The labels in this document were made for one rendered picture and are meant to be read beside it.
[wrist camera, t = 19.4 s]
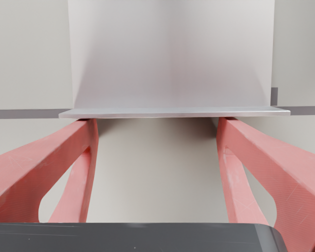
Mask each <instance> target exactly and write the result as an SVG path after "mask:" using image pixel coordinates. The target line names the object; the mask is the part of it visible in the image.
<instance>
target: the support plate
mask: <svg viewBox="0 0 315 252"><path fill-rule="evenodd" d="M271 88H278V95H277V106H270V107H298V106H315V0H275V1H274V24H273V48H272V71H271ZM55 109H74V107H73V88H72V69H71V50H70V31H69V12H68V0H0V110H55ZM234 118H236V119H238V120H240V121H242V122H243V123H245V124H247V125H249V126H251V127H253V128H254V129H256V130H258V131H260V132H262V133H264V134H266V135H268V136H270V137H273V138H275V139H278V140H280V141H283V142H286V143H288V144H291V145H293V146H296V147H298V148H301V149H303V150H306V151H308V152H311V153H313V154H315V115H290V116H234ZM78 119H79V118H72V119H59V118H24V119H0V155H1V154H4V153H6V152H9V151H11V150H14V149H16V148H19V147H21V146H24V145H26V144H29V143H31V142H34V141H36V140H39V139H41V138H44V137H46V136H49V135H51V134H53V133H55V132H56V131H58V130H60V129H62V128H64V127H65V126H67V125H69V124H71V123H73V122H75V121H76V120H78ZM96 123H97V130H98V138H99V141H98V150H97V158H96V167H95V174H94V181H93V186H92V192H91V197H90V203H89V208H88V213H87V219H86V223H229V218H228V213H227V207H226V202H225V196H224V191H223V185H222V180H221V174H220V166H219V158H218V149H217V141H216V137H217V130H218V123H219V117H153V118H96ZM242 166H243V169H244V172H245V175H246V177H247V180H248V183H249V186H250V189H251V191H252V194H253V196H254V198H255V200H256V202H257V204H258V206H259V208H260V209H261V211H262V213H263V215H264V217H265V218H266V220H267V222H268V224H269V226H271V227H274V224H275V222H276V219H277V209H276V204H275V201H274V199H273V197H272V196H271V195H270V194H269V193H268V192H267V191H266V189H265V188H264V187H263V186H262V185H261V184H260V183H259V182H258V180H257V179H256V178H255V177H254V176H253V175H252V174H251V173H250V171H249V170H248V169H247V168H246V167H245V166H244V165H243V163H242ZM72 167H73V164H72V165H71V166H70V168H69V169H68V170H67V171H66V172H65V173H64V174H63V175H62V177H61V178H60V179H59V180H58V181H57V182H56V183H55V185H54V186H53V187H52V188H51V189H50V190H49V191H48V193H47V194H46V195H45V196H44V197H43V198H42V200H41V202H40V206H39V210H38V219H39V222H40V223H47V222H48V221H49V219H50V217H51V216H52V214H53V212H54V210H55V208H56V206H57V205H58V203H59V201H60V199H61V197H62V195H63V192H64V190H65V187H66V184H67V181H68V178H69V175H70V172H71V170H72Z"/></svg>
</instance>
